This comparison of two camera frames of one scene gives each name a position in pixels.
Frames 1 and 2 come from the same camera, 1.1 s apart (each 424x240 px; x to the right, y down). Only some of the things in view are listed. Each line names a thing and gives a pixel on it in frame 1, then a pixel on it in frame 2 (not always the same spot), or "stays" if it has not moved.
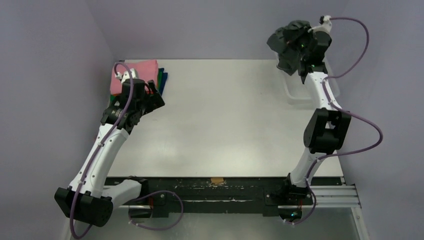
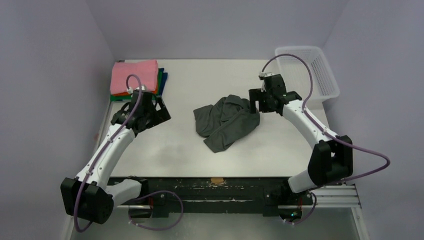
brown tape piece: x=217 y=180 stays
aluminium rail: x=331 y=197 stays
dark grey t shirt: x=294 y=44 → x=224 y=123
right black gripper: x=288 y=62 → x=253 y=100
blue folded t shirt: x=164 y=77 stays
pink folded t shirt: x=146 y=70 stays
